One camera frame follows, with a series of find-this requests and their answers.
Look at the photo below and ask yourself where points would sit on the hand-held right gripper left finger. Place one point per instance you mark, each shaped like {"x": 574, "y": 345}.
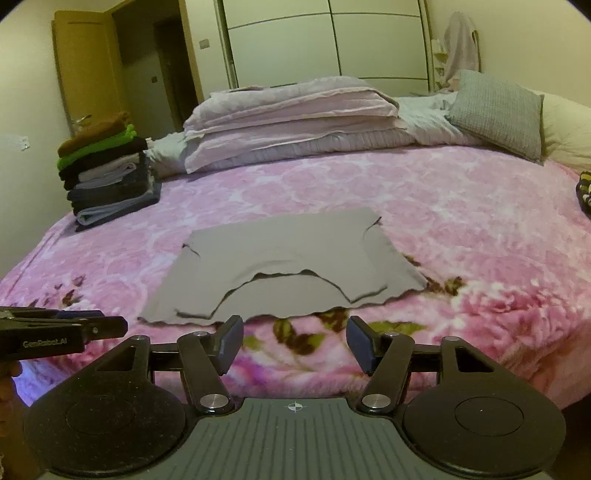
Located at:
{"x": 228, "y": 344}

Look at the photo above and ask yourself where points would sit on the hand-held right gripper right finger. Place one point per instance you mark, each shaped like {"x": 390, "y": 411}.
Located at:
{"x": 362, "y": 346}

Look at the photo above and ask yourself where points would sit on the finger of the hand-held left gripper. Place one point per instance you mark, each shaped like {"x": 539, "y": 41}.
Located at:
{"x": 78, "y": 315}
{"x": 108, "y": 326}

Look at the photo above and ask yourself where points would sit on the mauve garment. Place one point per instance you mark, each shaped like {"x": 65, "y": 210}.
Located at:
{"x": 277, "y": 249}

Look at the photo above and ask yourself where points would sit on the person's left hand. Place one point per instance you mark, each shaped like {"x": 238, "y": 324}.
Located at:
{"x": 7, "y": 383}

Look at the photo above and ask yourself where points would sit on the stack of folded clothes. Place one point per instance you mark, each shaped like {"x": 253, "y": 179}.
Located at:
{"x": 106, "y": 184}

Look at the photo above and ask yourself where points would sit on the pink floral blanket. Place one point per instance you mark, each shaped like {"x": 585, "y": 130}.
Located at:
{"x": 415, "y": 207}

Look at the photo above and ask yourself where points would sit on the pink pillow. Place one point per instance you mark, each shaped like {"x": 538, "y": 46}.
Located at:
{"x": 258, "y": 138}

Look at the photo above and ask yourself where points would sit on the striped duvet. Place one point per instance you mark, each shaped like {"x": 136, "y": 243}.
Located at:
{"x": 434, "y": 124}

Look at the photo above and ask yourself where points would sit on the yellow wooden door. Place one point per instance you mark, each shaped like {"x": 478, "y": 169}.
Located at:
{"x": 87, "y": 69}

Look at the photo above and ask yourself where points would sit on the pink quilt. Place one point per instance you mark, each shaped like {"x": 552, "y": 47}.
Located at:
{"x": 300, "y": 99}

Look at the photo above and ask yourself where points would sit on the grey woven pillow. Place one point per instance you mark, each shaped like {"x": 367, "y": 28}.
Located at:
{"x": 498, "y": 113}

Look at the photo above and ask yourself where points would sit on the black striped patterned garment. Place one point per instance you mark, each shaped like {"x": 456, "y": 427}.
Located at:
{"x": 585, "y": 189}

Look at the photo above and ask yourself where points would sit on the white corner shelf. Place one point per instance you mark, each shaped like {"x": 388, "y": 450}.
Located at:
{"x": 438, "y": 57}

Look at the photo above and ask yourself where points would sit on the white quilted headboard cushion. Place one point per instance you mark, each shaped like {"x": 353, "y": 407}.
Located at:
{"x": 568, "y": 129}

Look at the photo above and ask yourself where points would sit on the cream sliding wardrobe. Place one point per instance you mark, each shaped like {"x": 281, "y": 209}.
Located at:
{"x": 323, "y": 41}

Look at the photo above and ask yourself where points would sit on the hanging pink robe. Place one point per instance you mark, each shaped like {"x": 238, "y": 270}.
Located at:
{"x": 461, "y": 46}

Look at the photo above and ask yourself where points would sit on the white wall plug device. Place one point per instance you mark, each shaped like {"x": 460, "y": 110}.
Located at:
{"x": 18, "y": 141}

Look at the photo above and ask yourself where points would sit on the white light switch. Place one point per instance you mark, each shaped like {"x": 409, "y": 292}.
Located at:
{"x": 203, "y": 43}

